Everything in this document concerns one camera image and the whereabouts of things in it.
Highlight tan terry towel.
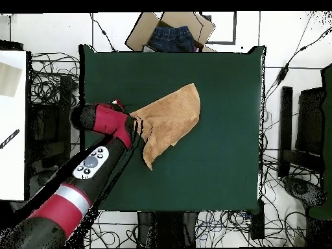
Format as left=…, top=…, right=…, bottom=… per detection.
left=129, top=82, right=201, bottom=171

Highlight black flat panel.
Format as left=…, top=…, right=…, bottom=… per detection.
left=295, top=86, right=326, bottom=156

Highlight black equipment rack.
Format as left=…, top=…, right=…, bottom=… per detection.
left=25, top=75, right=76, bottom=171

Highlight brown cardboard box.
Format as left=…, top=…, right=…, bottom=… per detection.
left=124, top=11, right=216, bottom=53

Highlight blue denim jeans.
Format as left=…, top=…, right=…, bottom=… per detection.
left=148, top=25, right=196, bottom=53

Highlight dark green table cloth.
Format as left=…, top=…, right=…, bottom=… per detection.
left=78, top=44, right=267, bottom=213

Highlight beige block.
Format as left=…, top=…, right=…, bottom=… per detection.
left=0, top=62, right=22, bottom=98

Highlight black striped strip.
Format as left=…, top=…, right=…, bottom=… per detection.
left=0, top=128, right=21, bottom=150

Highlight white table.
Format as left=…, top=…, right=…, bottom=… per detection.
left=0, top=50, right=28, bottom=202

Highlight black upright bar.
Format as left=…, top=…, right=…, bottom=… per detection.
left=278, top=86, right=294, bottom=178

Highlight small black box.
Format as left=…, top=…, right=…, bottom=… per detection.
left=250, top=200, right=265, bottom=239

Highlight thin black cable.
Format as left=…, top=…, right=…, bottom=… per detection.
left=89, top=12, right=117, bottom=53

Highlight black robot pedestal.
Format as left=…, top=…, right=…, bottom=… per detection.
left=137, top=211, right=198, bottom=248

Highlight black cable with power brick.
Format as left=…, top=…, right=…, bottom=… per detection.
left=261, top=11, right=332, bottom=104

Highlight black equipment base with cables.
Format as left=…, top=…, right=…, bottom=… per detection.
left=282, top=176, right=327, bottom=209

